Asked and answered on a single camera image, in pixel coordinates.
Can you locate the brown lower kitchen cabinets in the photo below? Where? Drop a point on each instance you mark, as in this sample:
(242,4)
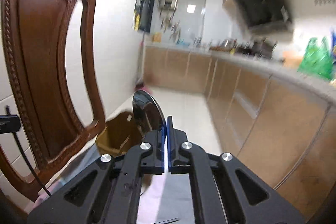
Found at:
(277,121)

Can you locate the brown carved wooden chair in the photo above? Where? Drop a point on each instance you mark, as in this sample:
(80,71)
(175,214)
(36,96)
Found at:
(34,36)

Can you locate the black range hood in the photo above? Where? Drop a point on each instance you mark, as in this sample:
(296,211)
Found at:
(265,15)

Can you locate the brown wooden utensil holder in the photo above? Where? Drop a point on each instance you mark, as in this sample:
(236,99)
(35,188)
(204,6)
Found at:
(120,134)

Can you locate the dark kitchen window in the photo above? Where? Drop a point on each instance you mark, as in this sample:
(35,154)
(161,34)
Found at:
(143,13)

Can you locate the wall hook rail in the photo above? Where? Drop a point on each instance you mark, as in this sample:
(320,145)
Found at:
(324,2)

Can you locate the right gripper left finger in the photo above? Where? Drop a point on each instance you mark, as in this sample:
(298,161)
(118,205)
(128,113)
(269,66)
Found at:
(105,192)

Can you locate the black metal spoon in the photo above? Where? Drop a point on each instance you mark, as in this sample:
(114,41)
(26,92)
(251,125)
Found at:
(147,112)

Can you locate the green plastic bag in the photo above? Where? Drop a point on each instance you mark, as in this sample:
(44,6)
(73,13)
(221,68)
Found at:
(317,59)

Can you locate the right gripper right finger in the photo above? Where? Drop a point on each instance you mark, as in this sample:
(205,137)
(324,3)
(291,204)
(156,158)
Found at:
(223,189)

